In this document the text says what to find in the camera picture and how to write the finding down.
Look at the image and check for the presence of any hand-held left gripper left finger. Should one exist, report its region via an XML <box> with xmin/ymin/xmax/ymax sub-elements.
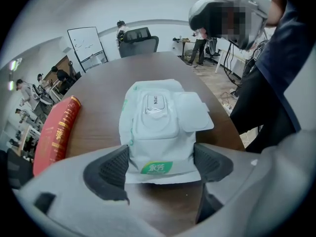
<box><xmin>19</xmin><ymin>144</ymin><xmax>131</xmax><ymax>232</ymax></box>

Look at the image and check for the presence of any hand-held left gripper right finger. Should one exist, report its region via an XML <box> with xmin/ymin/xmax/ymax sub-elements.
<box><xmin>194</xmin><ymin>129</ymin><xmax>314</xmax><ymax>219</ymax></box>

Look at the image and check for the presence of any white wet wipe pack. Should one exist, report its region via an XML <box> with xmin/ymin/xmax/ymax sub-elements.
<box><xmin>119</xmin><ymin>79</ymin><xmax>201</xmax><ymax>184</ymax></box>

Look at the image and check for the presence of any white wet wipe lid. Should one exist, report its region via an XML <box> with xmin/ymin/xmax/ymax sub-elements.
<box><xmin>174</xmin><ymin>91</ymin><xmax>214</xmax><ymax>134</ymax></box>

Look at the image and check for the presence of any red hardcover book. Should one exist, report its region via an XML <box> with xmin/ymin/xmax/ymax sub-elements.
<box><xmin>33</xmin><ymin>95</ymin><xmax>81</xmax><ymax>177</ymax></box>

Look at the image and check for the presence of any black office chair with headrest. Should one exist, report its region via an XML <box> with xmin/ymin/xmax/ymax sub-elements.
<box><xmin>0</xmin><ymin>148</ymin><xmax>34</xmax><ymax>190</ymax></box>

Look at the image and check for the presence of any white desk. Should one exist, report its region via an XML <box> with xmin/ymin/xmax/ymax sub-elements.
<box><xmin>214</xmin><ymin>48</ymin><xmax>248</xmax><ymax>80</ymax></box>

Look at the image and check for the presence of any black swivel office chair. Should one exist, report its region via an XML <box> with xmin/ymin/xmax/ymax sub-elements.
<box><xmin>207</xmin><ymin>37</ymin><xmax>221</xmax><ymax>65</ymax></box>

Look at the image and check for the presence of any person's dark clothing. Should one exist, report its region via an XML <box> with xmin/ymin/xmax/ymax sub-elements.
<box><xmin>229</xmin><ymin>0</ymin><xmax>316</xmax><ymax>155</ymax></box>

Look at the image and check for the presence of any black mesh office chair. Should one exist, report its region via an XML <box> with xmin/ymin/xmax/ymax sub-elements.
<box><xmin>119</xmin><ymin>27</ymin><xmax>160</xmax><ymax>58</ymax></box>

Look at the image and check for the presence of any whiteboard on black stand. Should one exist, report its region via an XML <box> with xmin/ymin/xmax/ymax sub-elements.
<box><xmin>67</xmin><ymin>26</ymin><xmax>109</xmax><ymax>73</ymax></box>

